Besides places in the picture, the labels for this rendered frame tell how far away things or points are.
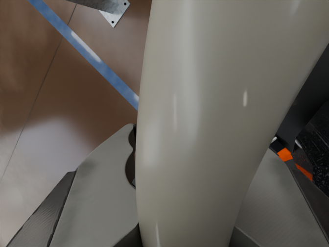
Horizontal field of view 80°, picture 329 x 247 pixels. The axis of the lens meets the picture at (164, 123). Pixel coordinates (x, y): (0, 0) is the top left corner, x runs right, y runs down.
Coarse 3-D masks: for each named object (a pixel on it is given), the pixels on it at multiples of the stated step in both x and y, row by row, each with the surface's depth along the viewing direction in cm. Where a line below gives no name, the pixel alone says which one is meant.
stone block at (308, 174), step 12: (324, 108) 98; (312, 120) 97; (324, 120) 89; (300, 132) 95; (312, 132) 88; (324, 132) 82; (300, 144) 87; (312, 144) 81; (324, 144) 76; (300, 156) 86; (312, 156) 75; (324, 156) 70; (300, 168) 85; (312, 168) 71; (324, 168) 67; (312, 180) 70; (324, 180) 66; (324, 192) 66
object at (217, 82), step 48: (192, 0) 2; (240, 0) 2; (288, 0) 2; (192, 48) 3; (240, 48) 2; (288, 48) 2; (144, 96) 4; (192, 96) 3; (240, 96) 3; (288, 96) 3; (144, 144) 4; (192, 144) 3; (240, 144) 3; (144, 192) 5; (192, 192) 4; (240, 192) 4; (144, 240) 6; (192, 240) 5
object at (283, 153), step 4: (276, 136) 121; (272, 140) 121; (276, 140) 120; (280, 140) 121; (272, 144) 121; (276, 144) 120; (280, 144) 119; (276, 148) 121; (280, 148) 119; (284, 148) 118; (280, 152) 119; (284, 152) 118; (288, 152) 117; (280, 156) 120; (284, 156) 118
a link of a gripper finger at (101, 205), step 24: (120, 144) 10; (96, 168) 8; (120, 168) 8; (72, 192) 7; (96, 192) 7; (120, 192) 7; (72, 216) 6; (96, 216) 6; (120, 216) 6; (72, 240) 6; (96, 240) 6; (120, 240) 6
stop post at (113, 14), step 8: (72, 0) 104; (80, 0) 108; (88, 0) 112; (96, 0) 116; (104, 0) 120; (112, 0) 127; (120, 0) 131; (96, 8) 121; (104, 8) 126; (112, 8) 131; (120, 8) 133; (104, 16) 139; (112, 16) 137; (120, 16) 135; (112, 24) 139
